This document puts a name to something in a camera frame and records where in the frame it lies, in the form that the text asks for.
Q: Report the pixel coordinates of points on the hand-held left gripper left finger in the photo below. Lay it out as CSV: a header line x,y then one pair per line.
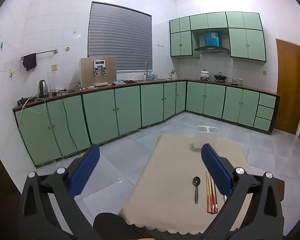
x,y
86,167

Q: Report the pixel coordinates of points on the red and gold chopstick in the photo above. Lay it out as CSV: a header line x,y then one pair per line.
x,y
213,202
210,202
207,202

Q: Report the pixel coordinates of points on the black spoon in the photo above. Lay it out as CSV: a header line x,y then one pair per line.
x,y
196,180

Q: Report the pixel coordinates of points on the beige water dispenser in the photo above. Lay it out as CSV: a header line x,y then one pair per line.
x,y
88,72

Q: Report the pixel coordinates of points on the grey window blind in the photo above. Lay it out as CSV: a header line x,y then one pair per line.
x,y
120,37

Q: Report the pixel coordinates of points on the glass jars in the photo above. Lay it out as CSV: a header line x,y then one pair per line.
x,y
235,80

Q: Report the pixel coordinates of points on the black towel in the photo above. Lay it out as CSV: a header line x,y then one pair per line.
x,y
30,62

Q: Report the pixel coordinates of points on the white cooking pot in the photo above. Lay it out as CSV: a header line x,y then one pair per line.
x,y
205,75

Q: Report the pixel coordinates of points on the metal towel bar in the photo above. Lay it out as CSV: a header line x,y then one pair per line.
x,y
45,52

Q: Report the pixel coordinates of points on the clear glass pitcher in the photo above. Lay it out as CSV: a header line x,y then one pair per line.
x,y
51,82

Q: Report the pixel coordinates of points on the green upper cabinets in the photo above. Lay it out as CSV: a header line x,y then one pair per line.
x,y
245,42

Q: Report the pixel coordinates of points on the steel electric kettle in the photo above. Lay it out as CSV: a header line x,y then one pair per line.
x,y
43,88

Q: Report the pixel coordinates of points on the black wok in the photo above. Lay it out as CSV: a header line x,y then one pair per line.
x,y
220,77

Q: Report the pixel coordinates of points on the white utensil holder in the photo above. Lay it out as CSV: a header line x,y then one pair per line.
x,y
205,137

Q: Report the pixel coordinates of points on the metal kitchen faucet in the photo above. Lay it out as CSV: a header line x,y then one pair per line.
x,y
146,70

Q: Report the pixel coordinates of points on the wooden door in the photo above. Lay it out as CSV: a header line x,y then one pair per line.
x,y
288,87

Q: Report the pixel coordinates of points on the range hood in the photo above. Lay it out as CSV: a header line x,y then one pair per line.
x,y
211,42

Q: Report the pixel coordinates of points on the beige tablecloth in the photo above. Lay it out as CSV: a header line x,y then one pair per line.
x,y
170,180

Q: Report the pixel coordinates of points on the green lower cabinets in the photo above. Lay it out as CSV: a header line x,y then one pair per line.
x,y
100,115

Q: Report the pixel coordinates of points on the black power strip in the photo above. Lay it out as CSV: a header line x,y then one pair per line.
x,y
23,100

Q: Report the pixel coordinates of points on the green cabinets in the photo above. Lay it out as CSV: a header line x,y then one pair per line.
x,y
100,115
245,42

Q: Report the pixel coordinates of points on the person's leg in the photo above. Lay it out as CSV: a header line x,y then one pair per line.
x,y
112,226

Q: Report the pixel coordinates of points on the small countertop appliance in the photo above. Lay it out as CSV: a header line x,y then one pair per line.
x,y
173,74

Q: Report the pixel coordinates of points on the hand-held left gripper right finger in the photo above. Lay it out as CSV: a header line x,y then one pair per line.
x,y
215,170

